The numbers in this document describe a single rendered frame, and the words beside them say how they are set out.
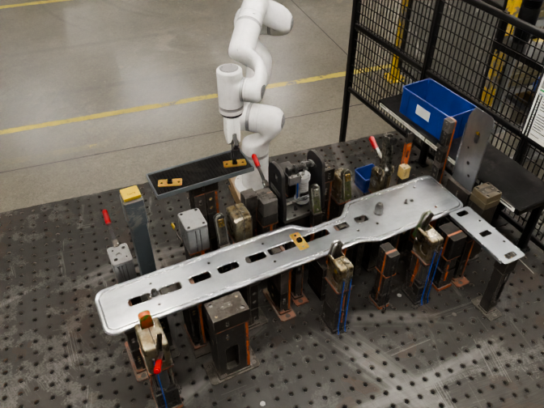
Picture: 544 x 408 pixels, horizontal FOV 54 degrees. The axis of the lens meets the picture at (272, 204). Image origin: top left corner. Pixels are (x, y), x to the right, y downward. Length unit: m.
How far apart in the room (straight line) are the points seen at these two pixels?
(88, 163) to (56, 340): 2.19
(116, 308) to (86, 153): 2.60
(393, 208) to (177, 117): 2.75
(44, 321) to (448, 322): 1.51
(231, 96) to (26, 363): 1.17
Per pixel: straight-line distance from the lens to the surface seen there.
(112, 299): 1.78
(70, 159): 4.22
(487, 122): 2.06
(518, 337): 2.18
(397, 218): 2.03
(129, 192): 1.90
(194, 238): 1.82
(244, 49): 1.83
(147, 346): 1.58
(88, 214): 2.57
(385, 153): 2.09
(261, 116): 2.19
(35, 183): 4.07
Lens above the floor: 2.34
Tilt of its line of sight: 41 degrees down
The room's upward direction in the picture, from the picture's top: straight up
